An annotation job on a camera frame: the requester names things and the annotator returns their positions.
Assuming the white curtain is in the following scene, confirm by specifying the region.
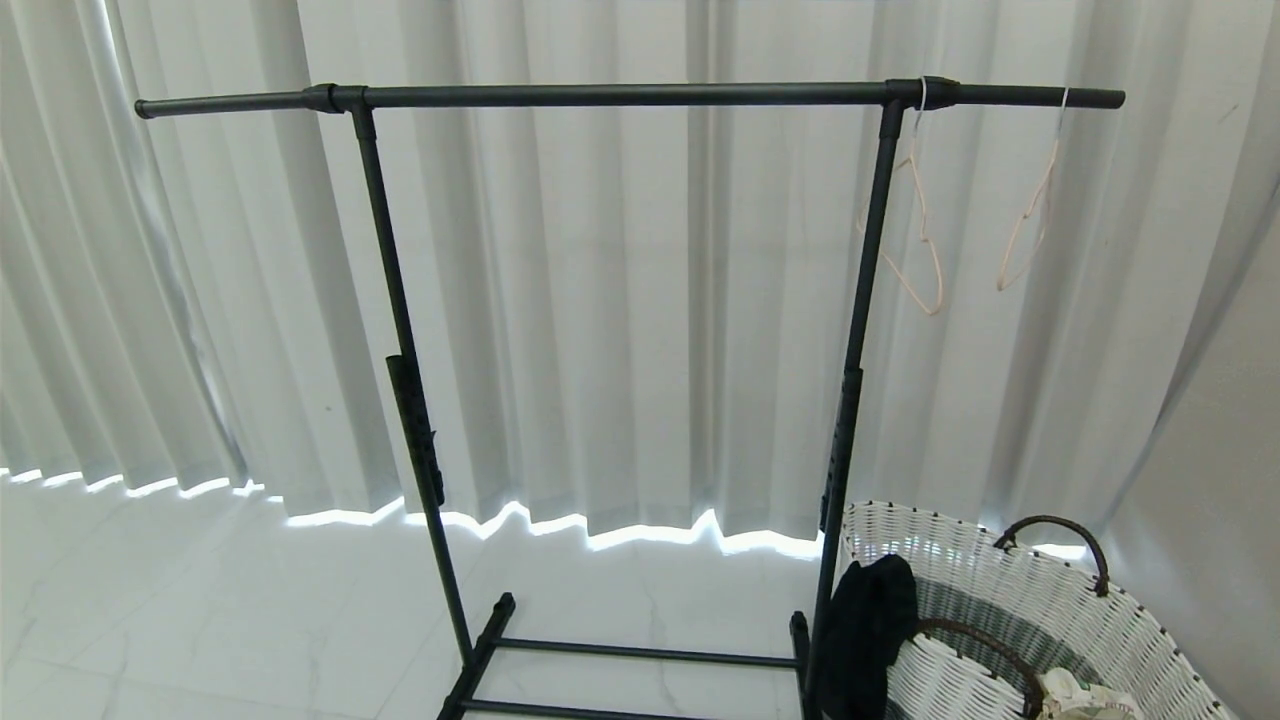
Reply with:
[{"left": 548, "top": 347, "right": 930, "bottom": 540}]
[{"left": 0, "top": 0, "right": 1280, "bottom": 561}]

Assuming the black garment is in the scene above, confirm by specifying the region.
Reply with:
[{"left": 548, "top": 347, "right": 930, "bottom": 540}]
[{"left": 815, "top": 555, "right": 919, "bottom": 720}]

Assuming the black clothes rack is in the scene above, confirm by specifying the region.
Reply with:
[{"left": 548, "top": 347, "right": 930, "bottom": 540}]
[{"left": 134, "top": 76, "right": 1127, "bottom": 720}]

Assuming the cream printed garment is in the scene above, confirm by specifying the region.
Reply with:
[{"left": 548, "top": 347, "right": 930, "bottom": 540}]
[{"left": 1035, "top": 667, "right": 1143, "bottom": 720}]

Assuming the white laundry basket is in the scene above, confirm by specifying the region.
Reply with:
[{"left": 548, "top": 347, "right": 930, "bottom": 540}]
[{"left": 838, "top": 500, "right": 1241, "bottom": 720}]

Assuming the pink clothes hanger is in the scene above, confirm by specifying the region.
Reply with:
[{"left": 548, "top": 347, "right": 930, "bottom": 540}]
[
  {"left": 855, "top": 100, "right": 947, "bottom": 317},
  {"left": 996, "top": 95, "right": 1069, "bottom": 293}
]

